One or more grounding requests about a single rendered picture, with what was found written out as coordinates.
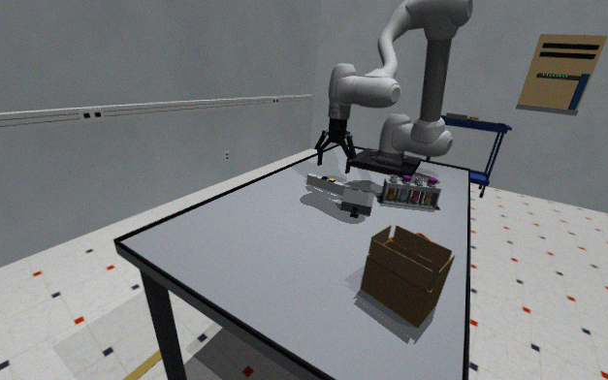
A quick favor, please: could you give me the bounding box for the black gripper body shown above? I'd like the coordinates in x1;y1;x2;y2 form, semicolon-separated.
328;118;347;143

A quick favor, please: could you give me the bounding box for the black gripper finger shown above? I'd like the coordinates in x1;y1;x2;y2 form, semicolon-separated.
314;130;334;166
336;135;357;174

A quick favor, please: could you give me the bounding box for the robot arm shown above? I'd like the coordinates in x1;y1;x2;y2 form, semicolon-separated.
329;0;473;166

